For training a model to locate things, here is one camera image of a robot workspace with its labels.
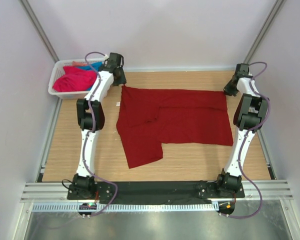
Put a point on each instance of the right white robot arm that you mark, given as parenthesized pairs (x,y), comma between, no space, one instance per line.
(251,113)

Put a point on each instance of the aluminium frame rail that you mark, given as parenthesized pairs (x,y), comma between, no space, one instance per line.
(54,191)

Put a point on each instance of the blue shirt in basket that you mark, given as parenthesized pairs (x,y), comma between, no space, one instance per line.
(91,67)

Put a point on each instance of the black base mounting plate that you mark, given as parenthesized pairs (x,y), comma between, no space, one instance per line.
(154,192)

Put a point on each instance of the white slotted cable duct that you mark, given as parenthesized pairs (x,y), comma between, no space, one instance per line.
(87,207)

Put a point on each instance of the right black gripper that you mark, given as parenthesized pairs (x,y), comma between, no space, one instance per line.
(228,91)

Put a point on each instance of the white plastic laundry basket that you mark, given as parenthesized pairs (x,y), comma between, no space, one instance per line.
(58,71)

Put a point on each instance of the dark red t-shirt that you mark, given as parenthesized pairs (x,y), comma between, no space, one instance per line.
(149,118)

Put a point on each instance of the crimson shirt in basket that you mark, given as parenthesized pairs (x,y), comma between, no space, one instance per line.
(75,80)

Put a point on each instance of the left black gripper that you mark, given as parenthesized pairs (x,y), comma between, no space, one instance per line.
(123,80)

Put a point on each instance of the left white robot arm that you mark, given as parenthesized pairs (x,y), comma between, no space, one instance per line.
(91,120)

